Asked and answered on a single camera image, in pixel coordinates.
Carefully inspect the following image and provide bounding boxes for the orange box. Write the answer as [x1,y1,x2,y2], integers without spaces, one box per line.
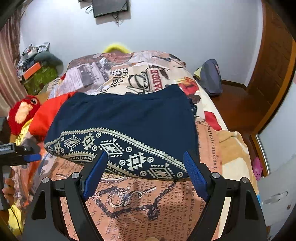
[23,62,41,80]

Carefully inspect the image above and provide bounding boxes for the pink croc shoe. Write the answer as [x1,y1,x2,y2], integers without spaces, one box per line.
[252,157,263,181]

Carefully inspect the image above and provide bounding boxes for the striped red curtain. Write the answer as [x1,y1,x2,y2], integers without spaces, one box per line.
[0,9,27,116]

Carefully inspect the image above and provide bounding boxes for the red plush toy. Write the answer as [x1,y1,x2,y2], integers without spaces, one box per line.
[7,95,41,136]

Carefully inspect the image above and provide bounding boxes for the grey cushion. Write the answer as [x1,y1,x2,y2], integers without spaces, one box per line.
[34,51,64,75]

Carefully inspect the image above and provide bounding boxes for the small black wall monitor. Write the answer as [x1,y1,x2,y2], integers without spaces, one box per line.
[92,0,128,18]

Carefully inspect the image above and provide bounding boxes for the yellow curved pillow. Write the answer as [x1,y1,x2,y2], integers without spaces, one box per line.
[103,43,131,54]

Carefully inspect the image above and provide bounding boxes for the navy patterned hooded garment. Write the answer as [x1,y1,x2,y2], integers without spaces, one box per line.
[44,84,198,180]

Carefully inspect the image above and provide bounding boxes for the green patterned bag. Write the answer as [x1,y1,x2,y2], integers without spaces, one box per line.
[23,65,58,95]

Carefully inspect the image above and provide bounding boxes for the blue grey backpack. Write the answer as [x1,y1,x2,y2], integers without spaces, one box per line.
[199,59,223,96]

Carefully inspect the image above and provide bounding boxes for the yellow garment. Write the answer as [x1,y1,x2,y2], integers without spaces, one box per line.
[8,119,33,237]

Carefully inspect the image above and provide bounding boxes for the white sliding wardrobe door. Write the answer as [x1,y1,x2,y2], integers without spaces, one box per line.
[259,78,296,173]

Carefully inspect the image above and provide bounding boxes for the white cabinet with stickers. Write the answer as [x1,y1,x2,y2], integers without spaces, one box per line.
[258,155,295,239]

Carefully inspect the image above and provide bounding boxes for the red folded garment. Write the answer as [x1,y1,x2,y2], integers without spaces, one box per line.
[29,91,76,142]

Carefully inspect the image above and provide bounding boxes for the brown wooden door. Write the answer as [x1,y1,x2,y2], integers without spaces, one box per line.
[246,0,296,114]

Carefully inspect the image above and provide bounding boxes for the person's left hand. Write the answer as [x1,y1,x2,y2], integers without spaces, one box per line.
[2,169,15,206]

